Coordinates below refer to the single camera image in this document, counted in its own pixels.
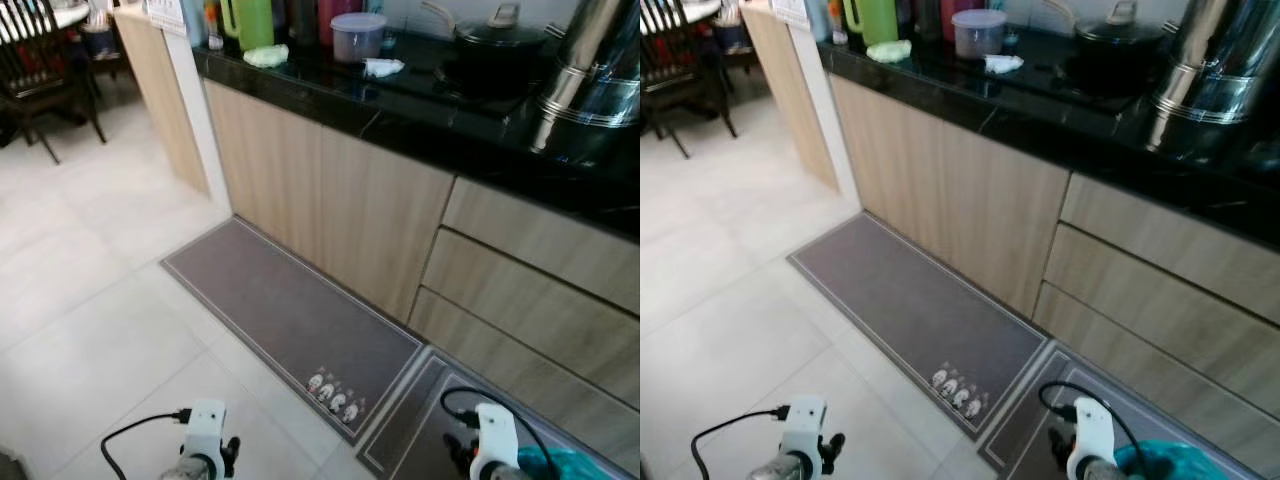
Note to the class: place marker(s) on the wooden black top kitchen counter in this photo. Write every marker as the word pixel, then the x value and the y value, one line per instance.
pixel 950 180
pixel 330 190

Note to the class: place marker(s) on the wooden drawer front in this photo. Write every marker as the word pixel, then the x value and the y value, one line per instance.
pixel 1170 235
pixel 520 295
pixel 1150 300
pixel 510 360
pixel 540 235
pixel 1140 365

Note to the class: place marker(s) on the teal plastic bag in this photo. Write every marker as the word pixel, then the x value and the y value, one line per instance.
pixel 570 468
pixel 1170 465

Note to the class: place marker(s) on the grey cat print floor mat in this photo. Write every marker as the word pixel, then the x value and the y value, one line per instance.
pixel 280 310
pixel 905 300

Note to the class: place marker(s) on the white crumpled cloth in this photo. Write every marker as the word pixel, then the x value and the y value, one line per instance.
pixel 1004 64
pixel 383 68

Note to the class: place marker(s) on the black lidded pot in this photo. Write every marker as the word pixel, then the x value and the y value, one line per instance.
pixel 1115 55
pixel 495 60

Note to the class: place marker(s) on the tall stainless steel canister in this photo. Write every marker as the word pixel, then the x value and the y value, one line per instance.
pixel 1215 70
pixel 595 80

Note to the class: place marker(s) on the pale green cloth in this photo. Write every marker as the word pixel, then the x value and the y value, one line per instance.
pixel 266 56
pixel 888 51

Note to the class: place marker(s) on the clear lidded plastic container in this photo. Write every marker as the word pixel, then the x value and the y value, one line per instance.
pixel 358 40
pixel 979 36

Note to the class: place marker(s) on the dark wooden chair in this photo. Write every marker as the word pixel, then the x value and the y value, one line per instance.
pixel 30 60
pixel 665 60

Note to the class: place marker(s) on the green plastic jug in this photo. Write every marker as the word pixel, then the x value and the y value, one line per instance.
pixel 255 22
pixel 878 20

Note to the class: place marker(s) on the white paper sheet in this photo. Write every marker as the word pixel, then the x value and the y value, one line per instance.
pixel 165 15
pixel 790 12

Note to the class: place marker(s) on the maroon bottle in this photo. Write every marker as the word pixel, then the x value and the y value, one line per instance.
pixel 340 20
pixel 955 18

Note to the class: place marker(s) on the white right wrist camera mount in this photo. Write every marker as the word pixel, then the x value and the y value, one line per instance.
pixel 1090 430
pixel 495 435

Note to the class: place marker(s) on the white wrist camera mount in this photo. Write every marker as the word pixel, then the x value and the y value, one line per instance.
pixel 803 420
pixel 495 435
pixel 205 425
pixel 1090 430

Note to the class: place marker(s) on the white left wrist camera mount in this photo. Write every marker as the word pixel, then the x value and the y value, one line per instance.
pixel 803 420
pixel 205 425

